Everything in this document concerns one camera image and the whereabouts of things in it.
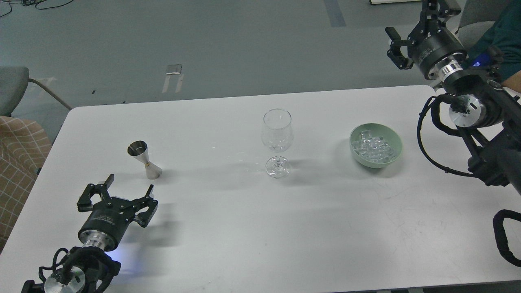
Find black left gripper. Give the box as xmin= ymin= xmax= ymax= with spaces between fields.
xmin=77 ymin=174 xmax=158 ymax=251

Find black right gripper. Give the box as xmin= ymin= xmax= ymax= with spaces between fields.
xmin=385 ymin=0 xmax=468 ymax=81

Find steel cocktail jigger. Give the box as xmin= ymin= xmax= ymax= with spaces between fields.
xmin=127 ymin=140 xmax=162 ymax=180

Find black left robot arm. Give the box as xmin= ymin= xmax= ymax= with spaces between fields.
xmin=21 ymin=174 xmax=158 ymax=293

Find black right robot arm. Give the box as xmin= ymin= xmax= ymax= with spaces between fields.
xmin=385 ymin=0 xmax=521 ymax=191

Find pile of clear ice cubes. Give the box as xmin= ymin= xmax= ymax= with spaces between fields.
xmin=350 ymin=129 xmax=398 ymax=165

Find clear wine glass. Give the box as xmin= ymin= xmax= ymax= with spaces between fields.
xmin=261 ymin=108 xmax=294 ymax=179

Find grey office chair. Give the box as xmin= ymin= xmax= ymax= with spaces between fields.
xmin=455 ymin=0 xmax=510 ymax=42

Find person in teal shirt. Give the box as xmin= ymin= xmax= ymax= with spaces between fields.
xmin=464 ymin=0 xmax=521 ymax=93

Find checkered beige cushion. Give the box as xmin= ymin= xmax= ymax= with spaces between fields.
xmin=0 ymin=116 xmax=52 ymax=250

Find green bowl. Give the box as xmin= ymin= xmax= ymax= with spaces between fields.
xmin=349 ymin=123 xmax=403 ymax=168

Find metal floor plate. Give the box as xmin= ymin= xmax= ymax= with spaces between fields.
xmin=164 ymin=64 xmax=182 ymax=76

